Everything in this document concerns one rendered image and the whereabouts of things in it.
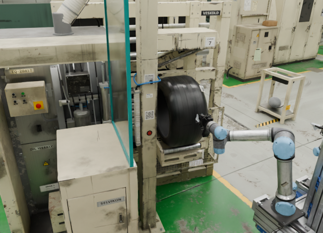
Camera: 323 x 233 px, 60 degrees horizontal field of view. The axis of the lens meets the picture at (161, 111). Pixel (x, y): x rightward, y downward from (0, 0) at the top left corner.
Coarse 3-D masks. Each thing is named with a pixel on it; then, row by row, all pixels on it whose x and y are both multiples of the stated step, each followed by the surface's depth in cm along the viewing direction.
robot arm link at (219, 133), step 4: (212, 124) 183; (216, 124) 182; (212, 128) 181; (216, 128) 178; (220, 128) 176; (212, 132) 180; (216, 132) 176; (220, 132) 175; (224, 132) 176; (212, 136) 182; (216, 136) 177; (220, 136) 176; (224, 136) 177
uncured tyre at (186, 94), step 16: (176, 80) 217; (192, 80) 219; (160, 96) 254; (176, 96) 207; (192, 96) 209; (160, 112) 258; (176, 112) 205; (192, 112) 207; (160, 128) 245; (176, 128) 208; (192, 128) 211; (176, 144) 220
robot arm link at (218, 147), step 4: (216, 140) 180; (220, 140) 179; (224, 140) 185; (216, 144) 181; (220, 144) 180; (224, 144) 183; (216, 148) 182; (220, 148) 181; (224, 148) 183; (216, 152) 183; (220, 152) 182
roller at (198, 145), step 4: (192, 144) 236; (196, 144) 237; (200, 144) 237; (164, 148) 230; (168, 148) 229; (172, 148) 230; (176, 148) 231; (180, 148) 232; (184, 148) 233; (188, 148) 234; (192, 148) 235; (164, 152) 227; (168, 152) 229; (172, 152) 230
